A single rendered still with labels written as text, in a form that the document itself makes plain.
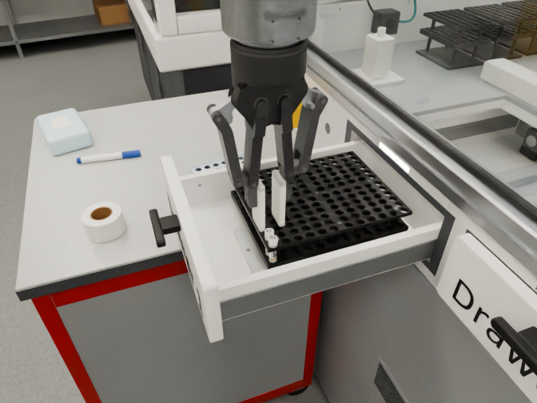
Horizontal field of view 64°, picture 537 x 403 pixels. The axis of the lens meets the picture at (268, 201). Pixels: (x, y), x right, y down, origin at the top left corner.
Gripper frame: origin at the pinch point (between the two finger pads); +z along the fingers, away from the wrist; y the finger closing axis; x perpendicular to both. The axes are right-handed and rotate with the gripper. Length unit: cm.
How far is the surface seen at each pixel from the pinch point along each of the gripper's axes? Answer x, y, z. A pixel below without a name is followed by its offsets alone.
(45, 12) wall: 417, -59, 75
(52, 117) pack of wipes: 68, -31, 16
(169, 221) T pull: 6.6, -11.8, 5.0
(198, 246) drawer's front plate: -1.4, -9.6, 3.3
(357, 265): -6.3, 10.5, 9.3
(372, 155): 13.9, 24.7, 6.9
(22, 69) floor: 339, -80, 96
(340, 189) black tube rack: 6.0, 14.1, 6.1
